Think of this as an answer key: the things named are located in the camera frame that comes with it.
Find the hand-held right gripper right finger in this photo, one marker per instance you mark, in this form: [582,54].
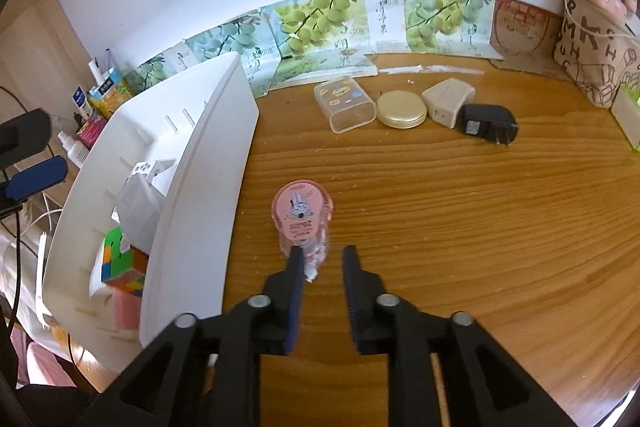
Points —
[352,302]

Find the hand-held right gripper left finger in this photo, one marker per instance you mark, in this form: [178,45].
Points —
[295,307]

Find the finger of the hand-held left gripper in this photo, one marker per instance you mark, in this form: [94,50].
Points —
[22,132]
[37,177]

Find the pink oval case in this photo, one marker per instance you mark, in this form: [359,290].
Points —
[300,207]

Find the white digital camera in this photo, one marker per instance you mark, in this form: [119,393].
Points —
[142,168]

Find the white plastic storage bin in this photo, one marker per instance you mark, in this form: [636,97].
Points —
[210,187]

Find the pink hair roller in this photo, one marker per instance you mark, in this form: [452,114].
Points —
[127,312]

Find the clear stickered plastic case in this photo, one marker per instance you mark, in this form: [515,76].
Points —
[345,107]

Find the gold round compact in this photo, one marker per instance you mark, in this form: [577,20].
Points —
[402,109]

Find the beige power adapter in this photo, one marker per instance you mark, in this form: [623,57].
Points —
[445,102]

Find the black power adapter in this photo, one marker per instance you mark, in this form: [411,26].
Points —
[482,122]

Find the white spray bottle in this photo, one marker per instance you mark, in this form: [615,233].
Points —
[74,149]

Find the pink can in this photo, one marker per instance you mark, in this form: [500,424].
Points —
[90,132]

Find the blue-capped white tube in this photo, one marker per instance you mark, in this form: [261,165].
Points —
[84,102]

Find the orange juice carton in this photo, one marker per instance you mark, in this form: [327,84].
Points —
[112,94]

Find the wooden shelf unit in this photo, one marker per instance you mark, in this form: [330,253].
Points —
[45,32]

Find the colourful puzzle cube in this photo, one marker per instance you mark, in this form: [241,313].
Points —
[122,267]

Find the faded grape-print cardboard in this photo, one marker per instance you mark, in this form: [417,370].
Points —
[225,37]
[150,74]

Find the pink cloth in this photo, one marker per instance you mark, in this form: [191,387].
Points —
[40,357]

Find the bright grape-print cardboard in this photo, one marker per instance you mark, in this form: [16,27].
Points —
[310,27]

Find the brown cartoon cardboard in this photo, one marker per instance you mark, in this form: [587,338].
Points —
[525,27]

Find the green tissue packet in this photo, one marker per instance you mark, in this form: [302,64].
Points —
[627,117]

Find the beige printed tote bag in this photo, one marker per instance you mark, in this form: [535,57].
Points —
[595,57]

